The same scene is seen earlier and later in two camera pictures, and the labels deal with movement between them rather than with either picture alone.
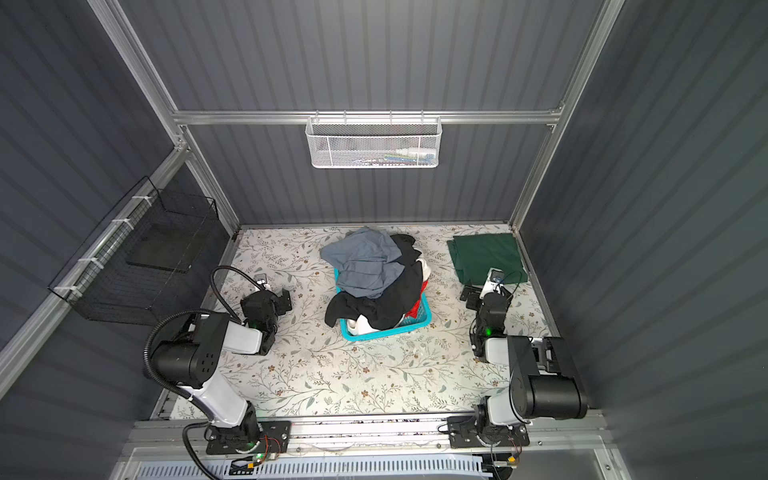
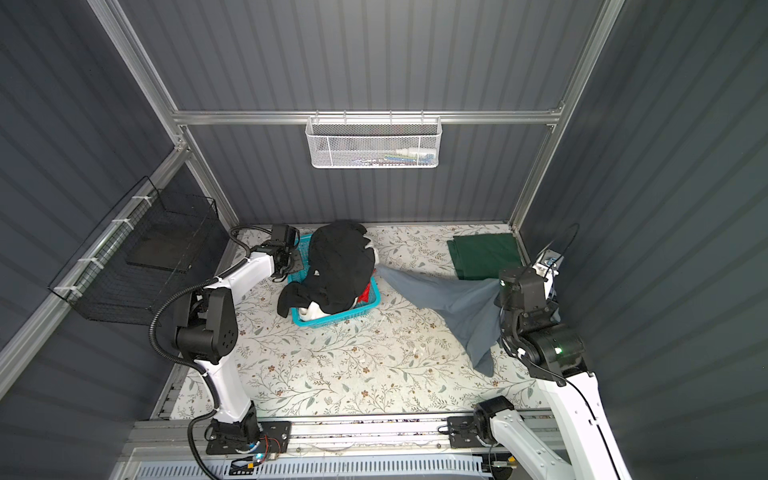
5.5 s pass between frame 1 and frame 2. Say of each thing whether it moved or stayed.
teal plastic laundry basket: moved
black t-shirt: moved
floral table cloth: stayed
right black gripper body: moved
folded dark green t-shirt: stayed
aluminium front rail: stayed
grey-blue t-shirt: moved
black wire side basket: stayed
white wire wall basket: stayed
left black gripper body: moved
